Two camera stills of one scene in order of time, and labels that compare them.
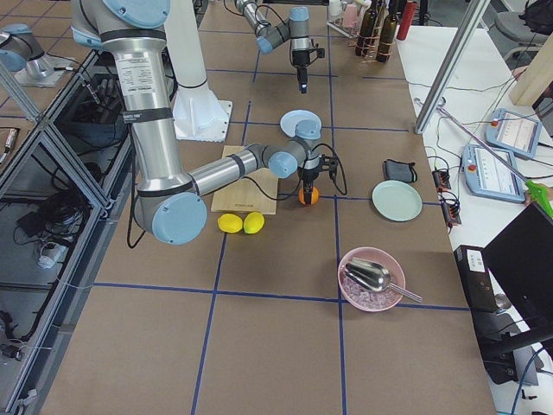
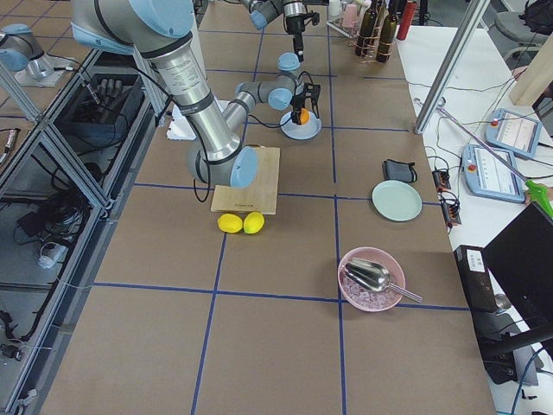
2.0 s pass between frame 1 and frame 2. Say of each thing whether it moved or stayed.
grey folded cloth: stayed
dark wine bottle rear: stayed
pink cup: stayed
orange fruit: moved
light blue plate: stayed
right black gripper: moved
